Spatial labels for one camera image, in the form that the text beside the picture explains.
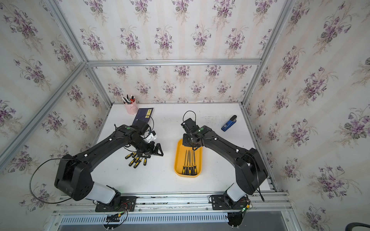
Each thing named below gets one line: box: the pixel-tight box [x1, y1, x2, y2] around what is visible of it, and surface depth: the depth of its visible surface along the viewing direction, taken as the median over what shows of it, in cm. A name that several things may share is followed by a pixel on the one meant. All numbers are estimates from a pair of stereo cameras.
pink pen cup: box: [121, 95, 139, 116], surface depth 110 cm
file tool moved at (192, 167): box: [190, 149, 195, 176], surface depth 86 cm
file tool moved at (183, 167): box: [182, 149, 188, 175], surface depth 86 cm
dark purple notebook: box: [132, 107, 154, 126], surface depth 113 cm
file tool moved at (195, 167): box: [193, 150, 198, 176], surface depth 86 cm
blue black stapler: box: [221, 114, 238, 132], surface depth 106 cm
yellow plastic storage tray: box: [174, 139, 203, 178], surface depth 90 cm
